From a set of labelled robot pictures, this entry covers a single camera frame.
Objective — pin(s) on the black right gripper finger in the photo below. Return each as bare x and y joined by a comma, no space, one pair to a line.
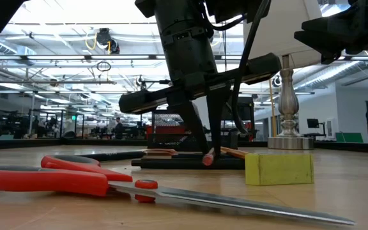
324,38

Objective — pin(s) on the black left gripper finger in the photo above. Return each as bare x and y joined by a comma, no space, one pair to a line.
217,111
192,118

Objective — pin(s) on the yellow block eraser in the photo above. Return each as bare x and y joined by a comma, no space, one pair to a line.
280,169

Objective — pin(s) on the black mesh desk organizer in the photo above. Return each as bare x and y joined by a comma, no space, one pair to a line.
165,142

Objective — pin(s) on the black mesh computer box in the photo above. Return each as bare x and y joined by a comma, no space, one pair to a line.
244,118

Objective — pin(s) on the pink sticky note pad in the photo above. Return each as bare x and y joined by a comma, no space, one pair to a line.
160,152

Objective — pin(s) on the white shade metal table lamp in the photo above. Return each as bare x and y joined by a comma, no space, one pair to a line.
287,102

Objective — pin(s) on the black computer monitor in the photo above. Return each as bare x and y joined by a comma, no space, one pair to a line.
313,123

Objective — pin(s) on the green board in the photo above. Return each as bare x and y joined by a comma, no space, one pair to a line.
350,137

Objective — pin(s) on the black overhead camera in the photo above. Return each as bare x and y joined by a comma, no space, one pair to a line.
107,40

